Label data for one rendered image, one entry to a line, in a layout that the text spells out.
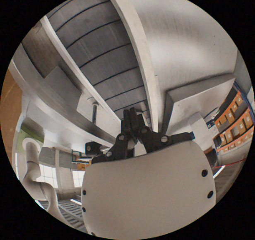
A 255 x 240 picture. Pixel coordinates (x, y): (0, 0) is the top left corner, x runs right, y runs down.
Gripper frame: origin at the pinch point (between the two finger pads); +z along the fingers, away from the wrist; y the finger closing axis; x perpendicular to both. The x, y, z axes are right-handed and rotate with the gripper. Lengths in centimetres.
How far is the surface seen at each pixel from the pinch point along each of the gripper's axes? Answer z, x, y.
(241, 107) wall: 20, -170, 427
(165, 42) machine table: 8.7, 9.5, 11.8
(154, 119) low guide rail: 5.0, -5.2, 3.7
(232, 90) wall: 96, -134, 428
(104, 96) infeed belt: 5.6, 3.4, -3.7
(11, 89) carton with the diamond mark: -3.0, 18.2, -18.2
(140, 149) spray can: -0.3, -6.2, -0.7
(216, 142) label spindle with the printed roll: 1, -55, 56
